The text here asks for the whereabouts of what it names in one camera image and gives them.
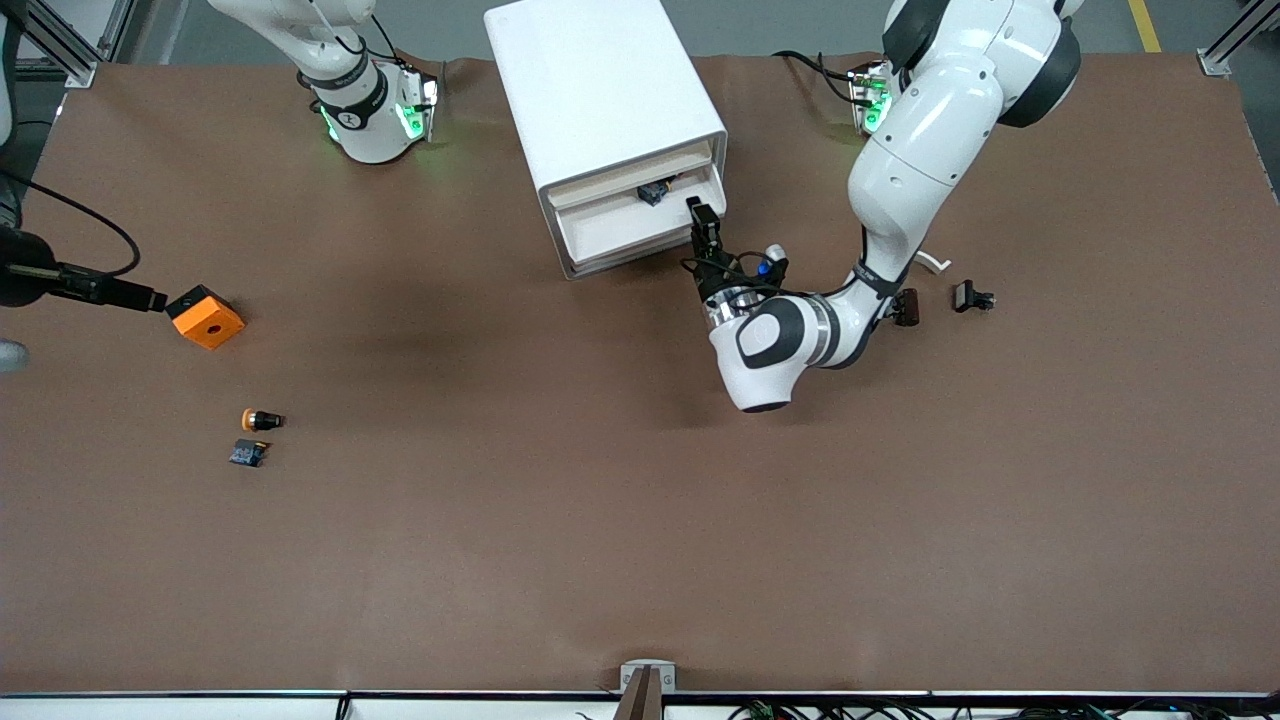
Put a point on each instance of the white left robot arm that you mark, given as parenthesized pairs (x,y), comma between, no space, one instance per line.
(920,150)

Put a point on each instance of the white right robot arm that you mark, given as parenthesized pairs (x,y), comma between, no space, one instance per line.
(370,130)

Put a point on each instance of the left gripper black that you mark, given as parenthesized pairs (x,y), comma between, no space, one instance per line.
(714,277)

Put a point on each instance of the orange head push button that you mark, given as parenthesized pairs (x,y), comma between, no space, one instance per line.
(258,420)

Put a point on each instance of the grey metal table bracket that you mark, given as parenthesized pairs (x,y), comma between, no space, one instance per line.
(648,670)

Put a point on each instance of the black square push button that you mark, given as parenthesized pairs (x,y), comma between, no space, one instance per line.
(970,297)

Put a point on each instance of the orange black switch box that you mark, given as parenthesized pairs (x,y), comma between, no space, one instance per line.
(207,322)

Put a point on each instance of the brown table cover mat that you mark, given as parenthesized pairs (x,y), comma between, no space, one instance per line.
(600,500)

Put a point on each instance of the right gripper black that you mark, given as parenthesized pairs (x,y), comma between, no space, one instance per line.
(22,281)

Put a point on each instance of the blue switch contact block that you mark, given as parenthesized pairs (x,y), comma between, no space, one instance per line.
(248,454)

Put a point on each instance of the brown cylinder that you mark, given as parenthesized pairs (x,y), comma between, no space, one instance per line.
(908,307)

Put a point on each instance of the black part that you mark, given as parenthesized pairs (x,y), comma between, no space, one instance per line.
(655,192)

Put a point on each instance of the brown tapered post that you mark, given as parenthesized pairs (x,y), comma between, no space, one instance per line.
(642,700)

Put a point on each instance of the aluminium frame profile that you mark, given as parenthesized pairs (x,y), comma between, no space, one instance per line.
(70,50)
(1235,45)

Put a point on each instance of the white curved pipe clamp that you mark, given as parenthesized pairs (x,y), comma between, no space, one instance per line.
(935,262)

